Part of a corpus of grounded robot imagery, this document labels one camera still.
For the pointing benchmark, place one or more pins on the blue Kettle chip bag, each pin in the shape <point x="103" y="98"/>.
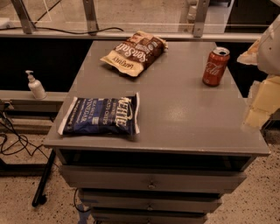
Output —
<point x="101" y="115"/>

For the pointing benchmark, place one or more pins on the left metal window post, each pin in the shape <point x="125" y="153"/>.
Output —
<point x="23" y="16"/>

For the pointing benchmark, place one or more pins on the white pump soap bottle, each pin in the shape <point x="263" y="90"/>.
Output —
<point x="35" y="86"/>

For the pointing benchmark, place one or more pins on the top grey drawer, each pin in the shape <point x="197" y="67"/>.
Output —
<point x="136" y="179"/>

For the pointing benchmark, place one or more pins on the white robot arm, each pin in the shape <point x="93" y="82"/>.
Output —
<point x="268" y="56"/>

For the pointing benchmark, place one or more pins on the red Coca-Cola can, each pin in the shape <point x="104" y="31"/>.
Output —
<point x="216" y="65"/>

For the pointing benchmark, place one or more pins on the metal window post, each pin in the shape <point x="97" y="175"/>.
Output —
<point x="201" y="13"/>
<point x="92" y="24"/>
<point x="23" y="16"/>

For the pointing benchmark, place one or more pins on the grey drawer cabinet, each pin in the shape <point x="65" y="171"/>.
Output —
<point x="184" y="124"/>

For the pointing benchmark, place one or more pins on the bottom grey drawer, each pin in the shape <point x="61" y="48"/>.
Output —
<point x="135" y="216"/>

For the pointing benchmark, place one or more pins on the brown sea salt chip bag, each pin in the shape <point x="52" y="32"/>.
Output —
<point x="136" y="53"/>

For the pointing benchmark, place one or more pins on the grey drawer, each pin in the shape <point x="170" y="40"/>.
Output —
<point x="150" y="201"/>
<point x="136" y="179"/>
<point x="135" y="216"/>

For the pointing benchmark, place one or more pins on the middle grey drawer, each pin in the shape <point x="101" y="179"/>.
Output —
<point x="150" y="201"/>

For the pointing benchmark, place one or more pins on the right metal window post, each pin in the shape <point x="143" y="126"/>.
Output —
<point x="201" y="13"/>

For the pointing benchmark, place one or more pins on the black metal stand leg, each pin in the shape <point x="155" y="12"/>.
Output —
<point x="40" y="197"/>

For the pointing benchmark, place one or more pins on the middle metal window post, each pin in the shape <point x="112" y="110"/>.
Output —
<point x="92" y="24"/>

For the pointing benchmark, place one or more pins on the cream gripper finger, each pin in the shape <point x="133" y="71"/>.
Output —
<point x="250" y="56"/>
<point x="263" y="101"/>

